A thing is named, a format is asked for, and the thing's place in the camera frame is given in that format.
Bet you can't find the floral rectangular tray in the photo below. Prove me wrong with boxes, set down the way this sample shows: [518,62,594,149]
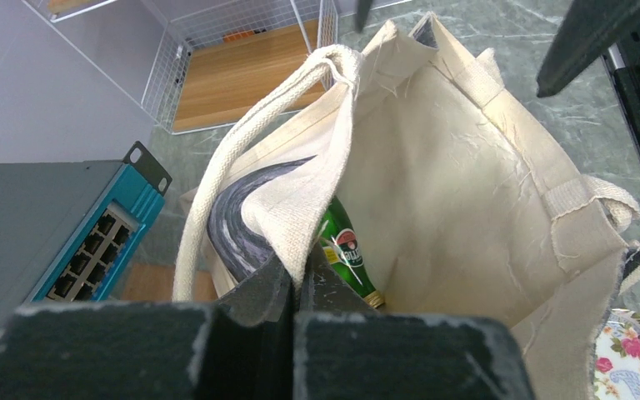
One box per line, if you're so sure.
[593,308,640,399]

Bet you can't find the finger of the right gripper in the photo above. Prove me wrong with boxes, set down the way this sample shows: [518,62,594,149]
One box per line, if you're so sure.
[536,0,640,98]
[354,0,374,33]

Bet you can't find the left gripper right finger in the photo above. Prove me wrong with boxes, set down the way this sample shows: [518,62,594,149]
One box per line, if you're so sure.
[293,247,534,399]

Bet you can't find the green bottle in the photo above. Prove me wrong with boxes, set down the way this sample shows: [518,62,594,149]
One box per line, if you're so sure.
[317,197,384,308]

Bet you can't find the teal network switch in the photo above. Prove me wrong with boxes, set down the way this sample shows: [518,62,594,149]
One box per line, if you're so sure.
[0,142,172,327]

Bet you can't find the white wire shelf rack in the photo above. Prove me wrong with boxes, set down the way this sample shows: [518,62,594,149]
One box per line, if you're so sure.
[27,1,358,135]

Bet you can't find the beige canvas tote bag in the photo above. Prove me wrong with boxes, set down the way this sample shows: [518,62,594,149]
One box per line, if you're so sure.
[172,13,640,399]

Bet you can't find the wooden board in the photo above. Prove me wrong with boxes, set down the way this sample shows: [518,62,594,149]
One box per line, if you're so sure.
[120,263,218,303]

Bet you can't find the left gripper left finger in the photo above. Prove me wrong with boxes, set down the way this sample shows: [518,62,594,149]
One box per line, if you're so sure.
[0,258,294,399]

